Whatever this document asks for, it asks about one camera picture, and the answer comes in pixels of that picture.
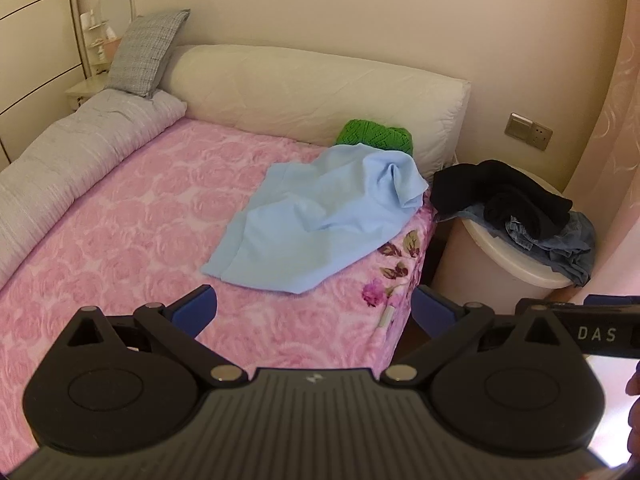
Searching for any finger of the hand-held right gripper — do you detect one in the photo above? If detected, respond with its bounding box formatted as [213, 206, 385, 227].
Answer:
[584, 294, 640, 307]

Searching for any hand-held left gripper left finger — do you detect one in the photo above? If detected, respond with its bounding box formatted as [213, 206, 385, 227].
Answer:
[65, 284, 247, 388]

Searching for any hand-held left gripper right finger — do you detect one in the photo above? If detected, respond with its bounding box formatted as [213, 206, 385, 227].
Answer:
[381, 284, 569, 389]

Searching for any light blue T-shirt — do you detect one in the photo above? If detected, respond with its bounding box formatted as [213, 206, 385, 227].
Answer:
[201, 143, 431, 295]

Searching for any person's right hand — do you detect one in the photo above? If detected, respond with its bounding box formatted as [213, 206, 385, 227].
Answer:
[625, 375, 640, 454]

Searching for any blue denim garment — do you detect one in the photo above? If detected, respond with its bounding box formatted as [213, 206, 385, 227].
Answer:
[434, 205, 597, 287]

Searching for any round white bedside table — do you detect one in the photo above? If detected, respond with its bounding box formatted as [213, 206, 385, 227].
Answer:
[431, 167, 581, 311]

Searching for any pink floral blanket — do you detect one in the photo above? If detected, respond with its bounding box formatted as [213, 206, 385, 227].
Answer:
[0, 117, 436, 456]

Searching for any pink curtain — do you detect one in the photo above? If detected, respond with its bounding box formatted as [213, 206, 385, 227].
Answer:
[565, 10, 640, 306]

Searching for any black garment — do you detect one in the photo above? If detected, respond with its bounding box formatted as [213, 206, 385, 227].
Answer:
[430, 160, 574, 240]

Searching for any green knitted garment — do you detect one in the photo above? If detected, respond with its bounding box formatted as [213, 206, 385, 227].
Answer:
[335, 118, 415, 157]

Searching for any grey rolled quilt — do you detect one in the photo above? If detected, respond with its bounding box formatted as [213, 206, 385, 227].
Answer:
[0, 89, 188, 288]

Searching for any white headboard cushion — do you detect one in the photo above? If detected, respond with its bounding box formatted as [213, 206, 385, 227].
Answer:
[159, 44, 472, 181]

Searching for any cream dressing table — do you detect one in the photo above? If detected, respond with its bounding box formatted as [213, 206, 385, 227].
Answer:
[64, 10, 126, 111]

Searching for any grey checked pillow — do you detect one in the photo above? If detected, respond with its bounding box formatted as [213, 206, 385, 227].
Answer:
[102, 8, 192, 98]

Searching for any white wardrobe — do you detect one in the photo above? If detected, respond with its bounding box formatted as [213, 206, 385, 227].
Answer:
[0, 0, 88, 171]

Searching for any gold wall socket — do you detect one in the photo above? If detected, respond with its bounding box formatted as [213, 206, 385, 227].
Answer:
[526, 122, 554, 152]

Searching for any gold wall switch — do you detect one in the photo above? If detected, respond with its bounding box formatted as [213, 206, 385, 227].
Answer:
[504, 112, 535, 142]

